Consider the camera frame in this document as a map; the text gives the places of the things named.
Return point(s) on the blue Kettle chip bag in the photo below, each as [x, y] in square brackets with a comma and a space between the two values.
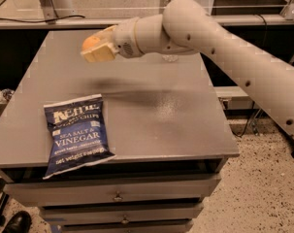
[79, 135]

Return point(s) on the metal frame post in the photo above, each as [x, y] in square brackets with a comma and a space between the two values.
[55, 9]

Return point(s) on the black shoe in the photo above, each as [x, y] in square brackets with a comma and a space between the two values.
[19, 223]

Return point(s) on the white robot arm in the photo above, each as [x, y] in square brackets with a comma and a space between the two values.
[184, 27]

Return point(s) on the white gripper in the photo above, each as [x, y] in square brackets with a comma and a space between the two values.
[125, 39]

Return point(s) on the clear plastic water bottle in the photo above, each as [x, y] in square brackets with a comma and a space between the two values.
[170, 58]

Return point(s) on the orange fruit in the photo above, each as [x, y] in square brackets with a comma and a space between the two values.
[90, 42]

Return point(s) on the grey drawer cabinet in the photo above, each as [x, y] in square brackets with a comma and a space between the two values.
[165, 127]

